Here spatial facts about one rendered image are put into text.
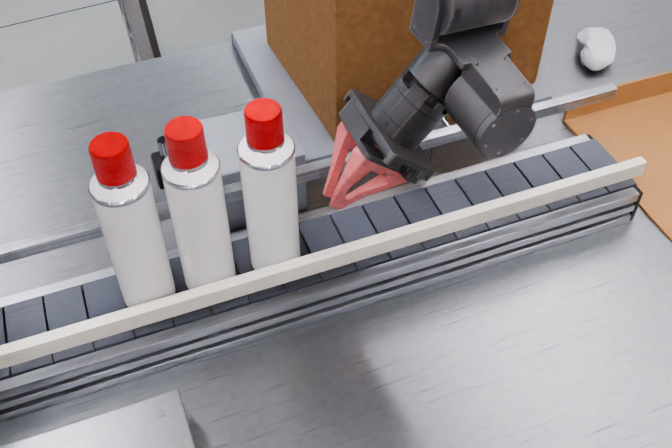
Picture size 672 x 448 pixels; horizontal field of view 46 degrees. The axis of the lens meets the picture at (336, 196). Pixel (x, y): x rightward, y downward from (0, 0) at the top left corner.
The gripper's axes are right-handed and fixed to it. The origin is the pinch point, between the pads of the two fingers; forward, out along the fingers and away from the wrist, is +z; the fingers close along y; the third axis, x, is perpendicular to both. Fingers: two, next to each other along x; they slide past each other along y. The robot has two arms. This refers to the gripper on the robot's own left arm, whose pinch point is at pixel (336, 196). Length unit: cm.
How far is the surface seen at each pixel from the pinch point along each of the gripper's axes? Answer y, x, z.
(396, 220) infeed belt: -0.3, 10.0, 0.6
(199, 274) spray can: 2.3, -9.5, 11.9
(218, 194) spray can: 1.9, -13.4, 2.7
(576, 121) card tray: -11.3, 37.0, -16.3
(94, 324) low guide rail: 3.9, -17.1, 19.1
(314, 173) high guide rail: -3.1, -1.3, 0.2
